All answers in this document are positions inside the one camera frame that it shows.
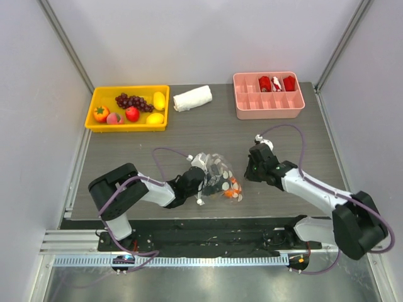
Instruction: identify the clear zip top bag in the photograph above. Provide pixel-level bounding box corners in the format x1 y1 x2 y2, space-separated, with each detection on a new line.
195 154 243 206

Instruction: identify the yellow fake lemon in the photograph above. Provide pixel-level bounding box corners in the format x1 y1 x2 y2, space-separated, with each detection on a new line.
146 113 164 125

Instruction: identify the red fake tomato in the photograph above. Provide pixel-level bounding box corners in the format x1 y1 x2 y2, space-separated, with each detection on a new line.
125 106 140 123

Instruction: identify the yellow fake mango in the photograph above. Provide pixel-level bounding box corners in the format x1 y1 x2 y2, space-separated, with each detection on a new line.
153 91 166 111

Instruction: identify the pink fake peach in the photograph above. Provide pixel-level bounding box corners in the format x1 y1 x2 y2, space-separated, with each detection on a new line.
106 113 125 125

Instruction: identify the purple fake grape bunch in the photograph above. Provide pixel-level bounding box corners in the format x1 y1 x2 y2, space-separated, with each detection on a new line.
115 93 155 113

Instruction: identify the orange red fake persimmon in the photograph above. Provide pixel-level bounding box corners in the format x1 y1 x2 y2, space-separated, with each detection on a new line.
93 105 110 123

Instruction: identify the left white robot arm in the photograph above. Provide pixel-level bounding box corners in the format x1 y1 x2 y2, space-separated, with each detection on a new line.
88 163 205 251

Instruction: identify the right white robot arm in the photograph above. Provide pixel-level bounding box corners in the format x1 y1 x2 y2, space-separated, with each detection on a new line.
244 143 389 260

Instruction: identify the pink divided organizer box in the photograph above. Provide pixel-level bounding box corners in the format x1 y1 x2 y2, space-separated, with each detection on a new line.
233 72 305 120

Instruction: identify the red white rolled cloth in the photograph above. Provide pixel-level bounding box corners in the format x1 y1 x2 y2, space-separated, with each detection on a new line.
271 76 282 92

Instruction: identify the rolled white towel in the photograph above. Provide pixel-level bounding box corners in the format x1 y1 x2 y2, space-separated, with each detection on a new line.
173 85 212 112

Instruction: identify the red rolled cloth left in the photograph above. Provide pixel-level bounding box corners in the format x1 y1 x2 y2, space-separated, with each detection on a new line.
258 75 271 92

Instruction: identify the red rolled cloth right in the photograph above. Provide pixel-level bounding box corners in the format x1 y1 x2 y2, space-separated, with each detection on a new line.
283 75 296 92

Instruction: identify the yellow plastic tray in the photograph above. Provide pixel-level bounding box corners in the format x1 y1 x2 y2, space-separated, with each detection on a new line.
85 85 170 133

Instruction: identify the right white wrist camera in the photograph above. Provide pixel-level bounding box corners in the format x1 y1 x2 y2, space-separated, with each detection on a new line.
254 134 274 151

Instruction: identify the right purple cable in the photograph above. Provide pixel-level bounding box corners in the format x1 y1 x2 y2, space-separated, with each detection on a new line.
261 124 396 274

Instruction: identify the perforated metal cable rail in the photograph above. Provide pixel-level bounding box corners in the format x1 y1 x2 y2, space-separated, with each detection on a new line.
54 254 289 267

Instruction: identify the grey aluminium corner rail right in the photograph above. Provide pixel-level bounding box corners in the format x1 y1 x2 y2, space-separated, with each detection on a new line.
314 0 373 94

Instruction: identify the grey aluminium corner rail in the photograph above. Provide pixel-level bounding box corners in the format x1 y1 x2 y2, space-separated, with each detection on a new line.
37 0 94 93
314 0 373 94

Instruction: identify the grey aluminium corner rail left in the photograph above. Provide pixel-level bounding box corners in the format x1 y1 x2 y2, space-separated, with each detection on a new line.
37 0 94 93

